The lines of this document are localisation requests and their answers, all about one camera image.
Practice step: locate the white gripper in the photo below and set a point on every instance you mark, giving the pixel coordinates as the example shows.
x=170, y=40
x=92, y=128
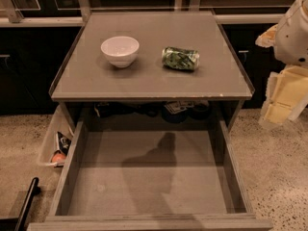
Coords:
x=293, y=39

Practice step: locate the crushed green soda can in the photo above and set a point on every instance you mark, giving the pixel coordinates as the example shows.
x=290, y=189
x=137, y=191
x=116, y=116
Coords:
x=180, y=59

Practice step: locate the open grey top drawer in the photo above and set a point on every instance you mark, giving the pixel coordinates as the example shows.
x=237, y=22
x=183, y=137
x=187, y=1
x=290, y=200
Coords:
x=151, y=177

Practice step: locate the white ceramic bowl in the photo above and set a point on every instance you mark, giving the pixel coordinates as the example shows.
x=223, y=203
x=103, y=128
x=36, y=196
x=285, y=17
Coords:
x=120, y=51

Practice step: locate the grey wooden cabinet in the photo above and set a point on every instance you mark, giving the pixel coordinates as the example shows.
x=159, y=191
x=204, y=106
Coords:
x=88, y=77

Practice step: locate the dark snack bag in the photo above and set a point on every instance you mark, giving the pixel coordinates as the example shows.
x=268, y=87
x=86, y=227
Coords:
x=63, y=143

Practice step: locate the orange fruit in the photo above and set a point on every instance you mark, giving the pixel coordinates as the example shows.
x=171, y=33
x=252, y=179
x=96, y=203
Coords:
x=57, y=158

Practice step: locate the black handle bar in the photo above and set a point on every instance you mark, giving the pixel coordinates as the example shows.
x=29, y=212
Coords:
x=18, y=223

